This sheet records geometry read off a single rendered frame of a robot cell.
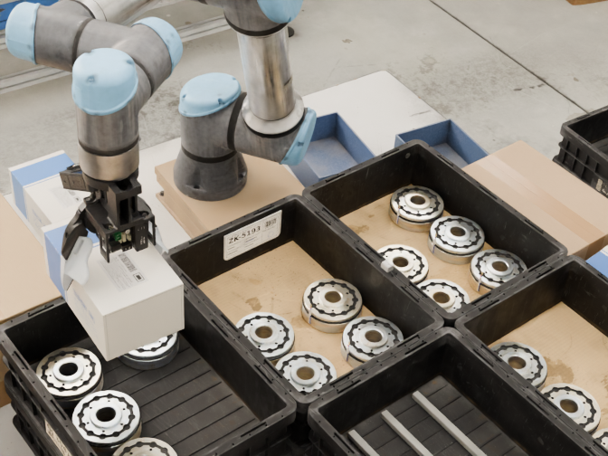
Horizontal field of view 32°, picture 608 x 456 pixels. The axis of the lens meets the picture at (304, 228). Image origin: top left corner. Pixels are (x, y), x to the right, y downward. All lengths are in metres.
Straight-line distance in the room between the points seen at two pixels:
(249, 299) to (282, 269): 0.10
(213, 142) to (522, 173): 0.62
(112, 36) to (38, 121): 2.36
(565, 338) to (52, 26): 1.02
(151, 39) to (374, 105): 1.28
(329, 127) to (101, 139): 1.20
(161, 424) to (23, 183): 0.70
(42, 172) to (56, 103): 1.59
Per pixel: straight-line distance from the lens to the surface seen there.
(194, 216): 2.13
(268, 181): 2.20
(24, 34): 1.43
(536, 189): 2.16
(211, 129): 2.05
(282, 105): 1.94
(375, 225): 2.05
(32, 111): 3.78
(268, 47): 1.80
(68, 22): 1.41
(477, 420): 1.75
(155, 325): 1.49
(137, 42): 1.37
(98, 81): 1.27
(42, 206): 2.15
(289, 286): 1.91
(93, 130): 1.31
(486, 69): 4.12
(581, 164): 2.83
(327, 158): 2.40
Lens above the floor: 2.17
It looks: 41 degrees down
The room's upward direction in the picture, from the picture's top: 5 degrees clockwise
